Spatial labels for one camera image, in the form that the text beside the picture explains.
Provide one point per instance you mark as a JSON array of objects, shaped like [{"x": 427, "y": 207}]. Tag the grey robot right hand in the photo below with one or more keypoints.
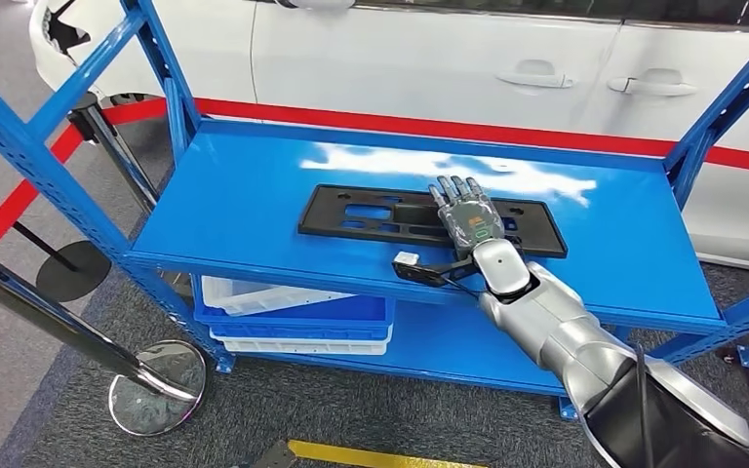
[{"x": 471, "y": 223}]

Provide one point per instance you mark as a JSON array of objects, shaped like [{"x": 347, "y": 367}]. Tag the black plastic car part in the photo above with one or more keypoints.
[{"x": 336, "y": 216}]

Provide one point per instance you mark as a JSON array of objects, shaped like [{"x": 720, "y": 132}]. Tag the blue metal shelf rack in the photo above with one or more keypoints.
[{"x": 252, "y": 194}]

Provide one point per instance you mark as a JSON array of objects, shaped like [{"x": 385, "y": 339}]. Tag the red barrier belt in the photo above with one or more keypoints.
[
  {"x": 19, "y": 197},
  {"x": 413, "y": 123}
]

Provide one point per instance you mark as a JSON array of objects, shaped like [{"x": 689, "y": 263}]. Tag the white car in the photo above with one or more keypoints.
[{"x": 413, "y": 58}]

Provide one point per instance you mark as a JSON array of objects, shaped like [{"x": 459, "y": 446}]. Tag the white plastic bin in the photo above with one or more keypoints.
[
  {"x": 252, "y": 297},
  {"x": 297, "y": 347}
]

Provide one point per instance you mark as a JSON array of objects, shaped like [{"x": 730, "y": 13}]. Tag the blue plastic bin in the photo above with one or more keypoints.
[{"x": 284, "y": 329}]

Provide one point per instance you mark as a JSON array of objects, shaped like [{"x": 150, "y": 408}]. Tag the white car side mirror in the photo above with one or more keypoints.
[{"x": 316, "y": 3}]

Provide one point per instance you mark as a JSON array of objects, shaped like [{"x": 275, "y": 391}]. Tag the chrome stanchion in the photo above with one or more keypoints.
[{"x": 155, "y": 387}]

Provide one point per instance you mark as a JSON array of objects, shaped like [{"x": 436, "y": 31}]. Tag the black thin pole disc stand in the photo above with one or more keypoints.
[{"x": 74, "y": 271}]

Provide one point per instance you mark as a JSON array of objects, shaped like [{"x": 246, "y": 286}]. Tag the black car bumper grille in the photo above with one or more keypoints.
[{"x": 64, "y": 29}]

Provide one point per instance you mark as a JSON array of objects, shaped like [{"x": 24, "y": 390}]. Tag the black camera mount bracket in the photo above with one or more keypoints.
[{"x": 420, "y": 276}]

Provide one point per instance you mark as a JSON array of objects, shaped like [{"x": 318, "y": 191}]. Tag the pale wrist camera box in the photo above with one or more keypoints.
[{"x": 406, "y": 259}]

